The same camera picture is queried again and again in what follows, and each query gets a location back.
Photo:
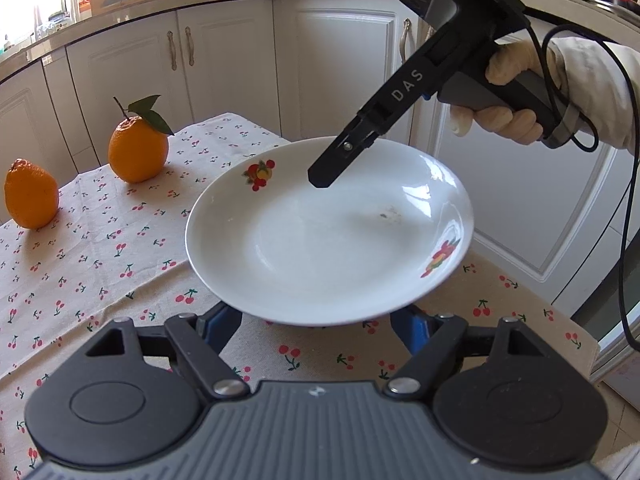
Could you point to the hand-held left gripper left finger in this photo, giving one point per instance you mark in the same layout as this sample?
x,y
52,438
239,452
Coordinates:
x,y
222,322

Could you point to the orange without leaf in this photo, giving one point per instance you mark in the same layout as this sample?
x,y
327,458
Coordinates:
x,y
30,195

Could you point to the white fruit-print plate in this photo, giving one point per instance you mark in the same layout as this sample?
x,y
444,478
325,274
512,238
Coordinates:
x,y
310,250

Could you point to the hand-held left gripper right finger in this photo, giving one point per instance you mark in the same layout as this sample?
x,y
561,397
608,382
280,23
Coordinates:
x,y
411,332

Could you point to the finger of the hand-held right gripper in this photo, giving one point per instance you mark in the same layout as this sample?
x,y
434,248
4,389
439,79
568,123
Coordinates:
x,y
330,167

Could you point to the cherry print tablecloth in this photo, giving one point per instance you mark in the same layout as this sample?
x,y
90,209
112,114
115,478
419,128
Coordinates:
x,y
100,260

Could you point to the person's right hand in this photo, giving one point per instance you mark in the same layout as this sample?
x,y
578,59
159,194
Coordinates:
x,y
515,60

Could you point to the glass jar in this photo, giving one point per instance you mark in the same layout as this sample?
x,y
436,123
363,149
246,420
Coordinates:
x,y
60,20

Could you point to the orange with green leaf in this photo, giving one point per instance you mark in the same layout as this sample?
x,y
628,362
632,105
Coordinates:
x,y
137,150

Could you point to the person's right forearm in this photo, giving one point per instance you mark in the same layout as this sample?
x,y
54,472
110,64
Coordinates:
x,y
600,90

